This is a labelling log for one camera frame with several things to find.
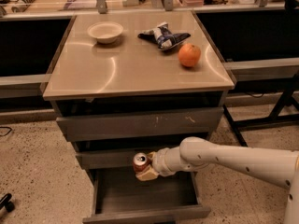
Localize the black caster bottom left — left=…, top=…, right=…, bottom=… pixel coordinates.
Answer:
left=0, top=193, right=15, bottom=213

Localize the black table leg frame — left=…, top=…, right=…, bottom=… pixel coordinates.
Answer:
left=223, top=72, right=299, bottom=147

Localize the black cable on floor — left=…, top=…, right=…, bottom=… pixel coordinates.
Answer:
left=0, top=126, right=13, bottom=137

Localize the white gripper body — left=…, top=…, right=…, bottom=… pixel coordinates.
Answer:
left=152, top=147, right=198, bottom=176

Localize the top drawer front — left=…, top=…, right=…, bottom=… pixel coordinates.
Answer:
left=57, top=107, right=223, bottom=142

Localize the blue white chip bag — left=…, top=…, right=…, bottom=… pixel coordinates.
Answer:
left=137, top=22, right=191, bottom=50

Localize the orange fruit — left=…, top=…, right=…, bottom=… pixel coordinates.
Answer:
left=178, top=43, right=201, bottom=67

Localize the middle drawer front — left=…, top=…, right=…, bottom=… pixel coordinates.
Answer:
left=76, top=143, right=209, bottom=170

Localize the open bottom drawer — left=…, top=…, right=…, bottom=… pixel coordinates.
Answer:
left=83, top=166, right=210, bottom=224

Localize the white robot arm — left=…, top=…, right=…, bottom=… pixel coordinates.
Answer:
left=133, top=137, right=299, bottom=224

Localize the white bowl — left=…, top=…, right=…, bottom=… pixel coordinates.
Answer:
left=87, top=21, right=123, bottom=44

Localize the grey drawer cabinet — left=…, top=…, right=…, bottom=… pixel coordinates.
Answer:
left=42, top=10, right=235, bottom=224

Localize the red coke can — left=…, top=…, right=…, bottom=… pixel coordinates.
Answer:
left=133, top=153, right=150, bottom=173

